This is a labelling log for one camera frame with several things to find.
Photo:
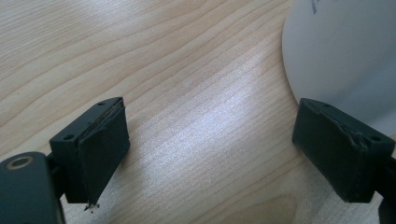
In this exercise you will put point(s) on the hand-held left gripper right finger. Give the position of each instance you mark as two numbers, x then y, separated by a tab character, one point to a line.
339	155

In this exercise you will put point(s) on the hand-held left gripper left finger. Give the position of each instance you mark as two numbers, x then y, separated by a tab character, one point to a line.
93	149

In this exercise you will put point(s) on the white pump bottle blue cap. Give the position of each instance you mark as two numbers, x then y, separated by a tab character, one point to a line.
342	56

